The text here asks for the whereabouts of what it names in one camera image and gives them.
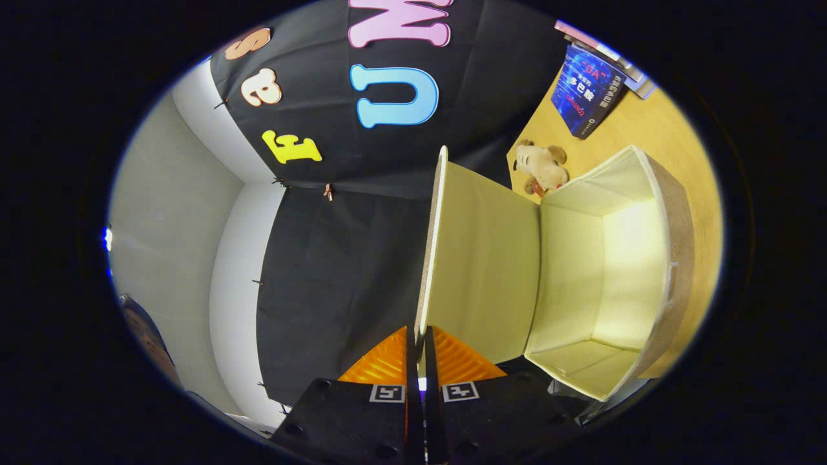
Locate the grey cover book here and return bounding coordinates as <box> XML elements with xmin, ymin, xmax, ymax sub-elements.
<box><xmin>617</xmin><ymin>59</ymin><xmax>657</xmax><ymax>100</ymax></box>

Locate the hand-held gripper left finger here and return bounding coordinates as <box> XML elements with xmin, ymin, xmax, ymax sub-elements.
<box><xmin>270</xmin><ymin>326</ymin><xmax>424</xmax><ymax>465</ymax></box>

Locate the beige plush dog toy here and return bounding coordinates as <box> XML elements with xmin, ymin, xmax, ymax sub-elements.
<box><xmin>514</xmin><ymin>139</ymin><xmax>571</xmax><ymax>198</ymax></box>

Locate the dark blue book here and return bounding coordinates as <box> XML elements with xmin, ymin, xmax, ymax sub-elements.
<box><xmin>551</xmin><ymin>44</ymin><xmax>627</xmax><ymax>140</ymax></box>

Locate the blurred brown object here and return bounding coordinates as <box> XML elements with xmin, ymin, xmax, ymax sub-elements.
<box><xmin>120</xmin><ymin>294</ymin><xmax>183</xmax><ymax>388</ymax></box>

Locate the brown fabric storage box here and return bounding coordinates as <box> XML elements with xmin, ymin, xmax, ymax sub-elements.
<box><xmin>413</xmin><ymin>145</ymin><xmax>696</xmax><ymax>402</ymax></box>

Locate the pink cover book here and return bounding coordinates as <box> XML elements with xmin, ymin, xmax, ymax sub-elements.
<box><xmin>554</xmin><ymin>19</ymin><xmax>622</xmax><ymax>63</ymax></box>

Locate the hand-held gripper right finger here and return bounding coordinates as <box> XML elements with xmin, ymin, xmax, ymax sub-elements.
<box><xmin>423</xmin><ymin>326</ymin><xmax>582</xmax><ymax>465</ymax></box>

